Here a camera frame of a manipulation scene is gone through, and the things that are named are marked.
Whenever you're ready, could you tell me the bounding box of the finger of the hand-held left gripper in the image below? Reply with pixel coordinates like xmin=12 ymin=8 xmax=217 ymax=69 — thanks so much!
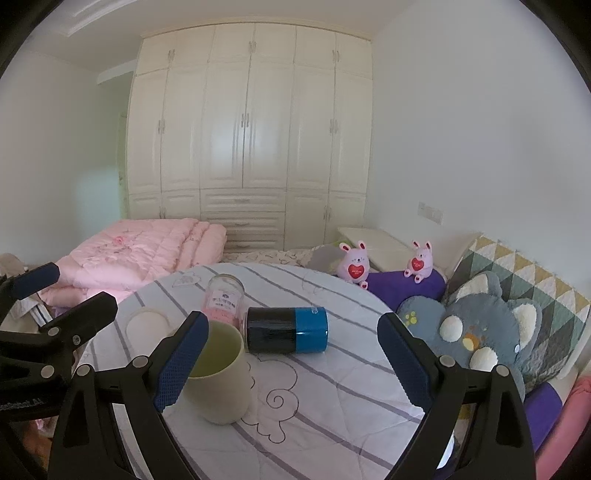
xmin=0 ymin=292 xmax=120 ymax=370
xmin=0 ymin=262 xmax=62 ymax=324

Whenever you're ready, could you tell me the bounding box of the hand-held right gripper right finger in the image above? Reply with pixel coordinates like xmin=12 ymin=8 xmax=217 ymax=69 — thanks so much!
xmin=376 ymin=313 xmax=539 ymax=480

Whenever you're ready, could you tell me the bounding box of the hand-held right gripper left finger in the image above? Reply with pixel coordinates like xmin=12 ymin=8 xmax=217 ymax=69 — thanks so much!
xmin=46 ymin=310 xmax=211 ymax=480

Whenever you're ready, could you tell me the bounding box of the black and blue cup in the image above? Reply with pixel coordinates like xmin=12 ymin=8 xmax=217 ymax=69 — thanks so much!
xmin=243 ymin=306 xmax=328 ymax=355

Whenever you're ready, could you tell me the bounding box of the beige cup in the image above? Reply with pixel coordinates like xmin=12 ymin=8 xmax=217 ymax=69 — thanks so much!
xmin=178 ymin=320 xmax=252 ymax=426

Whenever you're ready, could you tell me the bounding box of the white round lid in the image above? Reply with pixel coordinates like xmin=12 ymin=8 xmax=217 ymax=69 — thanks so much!
xmin=126 ymin=308 xmax=169 ymax=344

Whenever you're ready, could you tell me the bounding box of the purple pillow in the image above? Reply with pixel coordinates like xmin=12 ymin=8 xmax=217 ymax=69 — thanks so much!
xmin=367 ymin=268 xmax=448 ymax=312

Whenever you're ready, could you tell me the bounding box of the pink quilt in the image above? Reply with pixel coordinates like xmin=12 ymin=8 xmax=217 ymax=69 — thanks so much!
xmin=39 ymin=218 xmax=228 ymax=308

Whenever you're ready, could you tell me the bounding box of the glass jar with pink label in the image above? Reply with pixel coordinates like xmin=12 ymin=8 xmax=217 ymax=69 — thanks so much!
xmin=202 ymin=274 xmax=245 ymax=335

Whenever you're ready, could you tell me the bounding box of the striped white tablecloth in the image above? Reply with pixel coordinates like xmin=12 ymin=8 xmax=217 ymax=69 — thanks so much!
xmin=74 ymin=262 xmax=455 ymax=480

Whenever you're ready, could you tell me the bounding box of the pink bunny plush toy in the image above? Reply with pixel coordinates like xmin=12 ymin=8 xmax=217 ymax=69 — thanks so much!
xmin=335 ymin=240 xmax=371 ymax=291
xmin=404 ymin=240 xmax=435 ymax=283

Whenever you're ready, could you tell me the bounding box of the grey cat-shaped cushion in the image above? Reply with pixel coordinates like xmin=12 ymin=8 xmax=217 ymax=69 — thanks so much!
xmin=396 ymin=271 xmax=543 ymax=402

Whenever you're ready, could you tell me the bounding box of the patterned bed sheet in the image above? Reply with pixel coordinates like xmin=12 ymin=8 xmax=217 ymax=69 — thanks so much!
xmin=222 ymin=247 xmax=342 ymax=269

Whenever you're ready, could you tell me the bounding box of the purple cushion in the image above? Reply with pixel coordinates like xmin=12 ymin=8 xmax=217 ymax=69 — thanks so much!
xmin=524 ymin=381 xmax=566 ymax=455

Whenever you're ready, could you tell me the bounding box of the triangle-patterned quilted cover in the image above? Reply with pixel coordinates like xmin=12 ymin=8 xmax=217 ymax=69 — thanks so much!
xmin=445 ymin=234 xmax=591 ymax=381

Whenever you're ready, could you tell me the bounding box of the pink cushion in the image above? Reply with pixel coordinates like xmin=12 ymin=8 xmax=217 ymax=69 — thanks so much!
xmin=536 ymin=376 xmax=591 ymax=480

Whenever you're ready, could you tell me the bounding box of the cream wardrobe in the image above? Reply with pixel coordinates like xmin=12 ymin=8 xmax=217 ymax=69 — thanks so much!
xmin=126 ymin=22 xmax=374 ymax=252

